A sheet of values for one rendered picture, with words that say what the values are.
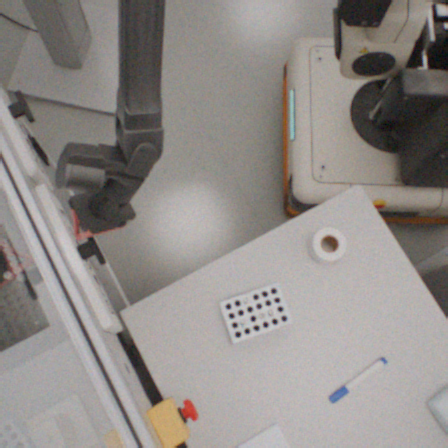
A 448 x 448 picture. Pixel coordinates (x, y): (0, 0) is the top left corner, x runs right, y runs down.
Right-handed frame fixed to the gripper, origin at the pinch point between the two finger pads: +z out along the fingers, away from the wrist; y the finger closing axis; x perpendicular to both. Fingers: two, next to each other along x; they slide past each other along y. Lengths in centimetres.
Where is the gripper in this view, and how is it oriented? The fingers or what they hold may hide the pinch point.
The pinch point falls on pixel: (86, 232)
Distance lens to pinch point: 95.6
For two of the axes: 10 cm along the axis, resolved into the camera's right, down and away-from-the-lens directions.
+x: 4.9, 8.4, -2.1
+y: -6.9, 2.3, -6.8
